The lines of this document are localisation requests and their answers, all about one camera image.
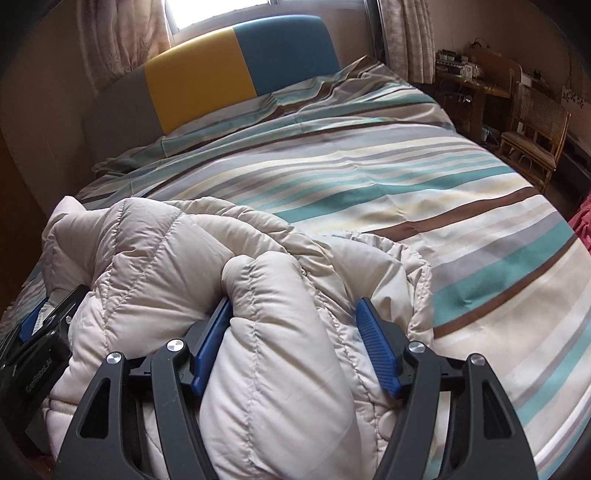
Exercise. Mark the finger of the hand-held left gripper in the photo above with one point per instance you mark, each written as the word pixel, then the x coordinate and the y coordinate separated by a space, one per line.
pixel 34 318

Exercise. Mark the bright window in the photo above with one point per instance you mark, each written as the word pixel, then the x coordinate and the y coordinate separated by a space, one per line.
pixel 258 11

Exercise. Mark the wooden desk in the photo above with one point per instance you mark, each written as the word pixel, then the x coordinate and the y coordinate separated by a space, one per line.
pixel 480 87

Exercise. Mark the striped bed cover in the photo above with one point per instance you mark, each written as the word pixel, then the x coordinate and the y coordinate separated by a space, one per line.
pixel 415 184

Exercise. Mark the beige puffer jacket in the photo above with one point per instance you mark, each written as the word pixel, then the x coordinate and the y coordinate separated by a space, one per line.
pixel 258 286

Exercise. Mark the beige patterned curtain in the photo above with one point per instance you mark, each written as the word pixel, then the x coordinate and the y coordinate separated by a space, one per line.
pixel 120 37
pixel 411 37

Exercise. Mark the grey yellow blue headboard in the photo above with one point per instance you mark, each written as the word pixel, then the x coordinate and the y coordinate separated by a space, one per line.
pixel 221 74

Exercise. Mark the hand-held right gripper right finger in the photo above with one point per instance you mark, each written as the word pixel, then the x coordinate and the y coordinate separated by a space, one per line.
pixel 376 341

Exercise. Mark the red cloth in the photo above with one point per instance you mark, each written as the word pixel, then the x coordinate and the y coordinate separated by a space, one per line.
pixel 582 221

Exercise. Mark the grey electronic device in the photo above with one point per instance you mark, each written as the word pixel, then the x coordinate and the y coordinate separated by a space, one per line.
pixel 455 62

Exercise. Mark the wooden cane chair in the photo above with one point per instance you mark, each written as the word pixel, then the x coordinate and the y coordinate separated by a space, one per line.
pixel 535 124

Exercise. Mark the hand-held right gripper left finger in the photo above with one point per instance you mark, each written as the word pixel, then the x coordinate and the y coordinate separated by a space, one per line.
pixel 210 341

